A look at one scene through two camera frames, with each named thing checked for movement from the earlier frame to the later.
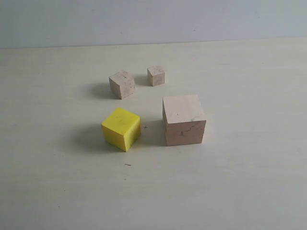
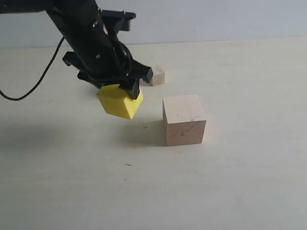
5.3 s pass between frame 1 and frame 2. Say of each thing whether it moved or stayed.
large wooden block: stayed
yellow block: moved
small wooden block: stayed
